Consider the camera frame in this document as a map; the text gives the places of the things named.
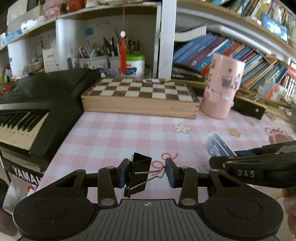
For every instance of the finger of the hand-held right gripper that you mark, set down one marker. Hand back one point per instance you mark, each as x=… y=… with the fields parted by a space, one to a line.
x=245 y=153
x=217 y=162

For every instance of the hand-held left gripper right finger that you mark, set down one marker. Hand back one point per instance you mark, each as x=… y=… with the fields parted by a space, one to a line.
x=171 y=173

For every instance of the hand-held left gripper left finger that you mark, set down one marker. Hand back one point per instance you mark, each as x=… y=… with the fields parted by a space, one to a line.
x=122 y=173

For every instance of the grey remote control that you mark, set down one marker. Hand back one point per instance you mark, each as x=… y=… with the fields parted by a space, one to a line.
x=217 y=146

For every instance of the black binder clip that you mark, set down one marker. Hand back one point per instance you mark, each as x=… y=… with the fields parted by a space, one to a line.
x=141 y=166

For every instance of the person's right hand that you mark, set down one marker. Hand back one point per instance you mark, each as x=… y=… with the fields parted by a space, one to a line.
x=291 y=213

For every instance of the pink checked tablecloth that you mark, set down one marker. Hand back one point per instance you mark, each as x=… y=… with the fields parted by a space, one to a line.
x=104 y=139

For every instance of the black flat box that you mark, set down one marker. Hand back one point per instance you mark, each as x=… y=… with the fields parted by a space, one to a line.
x=249 y=106

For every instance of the pink cylindrical container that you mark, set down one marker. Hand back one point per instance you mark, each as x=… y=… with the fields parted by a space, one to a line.
x=217 y=92

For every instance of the orange white small box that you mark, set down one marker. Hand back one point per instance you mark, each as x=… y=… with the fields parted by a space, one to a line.
x=272 y=91

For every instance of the wooden chessboard box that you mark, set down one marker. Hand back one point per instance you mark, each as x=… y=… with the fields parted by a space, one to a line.
x=138 y=104

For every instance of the row of colourful books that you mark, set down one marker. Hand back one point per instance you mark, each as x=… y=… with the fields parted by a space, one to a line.
x=219 y=51

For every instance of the green-lidded white tub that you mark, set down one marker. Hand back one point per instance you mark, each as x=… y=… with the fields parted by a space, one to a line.
x=135 y=67

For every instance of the black electronic keyboard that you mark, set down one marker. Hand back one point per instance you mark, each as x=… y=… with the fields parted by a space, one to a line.
x=46 y=92

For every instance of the white pen holder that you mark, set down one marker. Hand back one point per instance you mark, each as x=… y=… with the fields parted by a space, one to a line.
x=92 y=62

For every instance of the red tassel ornament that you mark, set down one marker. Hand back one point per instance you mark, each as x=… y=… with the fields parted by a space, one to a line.
x=123 y=53

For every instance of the white box red label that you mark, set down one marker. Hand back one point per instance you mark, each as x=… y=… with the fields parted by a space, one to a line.
x=49 y=60

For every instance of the white bookshelf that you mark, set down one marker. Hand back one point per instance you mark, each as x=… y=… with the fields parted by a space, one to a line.
x=166 y=34

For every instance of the row of slanted books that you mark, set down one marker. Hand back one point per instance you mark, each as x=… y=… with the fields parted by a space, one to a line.
x=254 y=7

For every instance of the red round ornament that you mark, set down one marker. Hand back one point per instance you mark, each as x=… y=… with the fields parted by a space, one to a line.
x=75 y=5

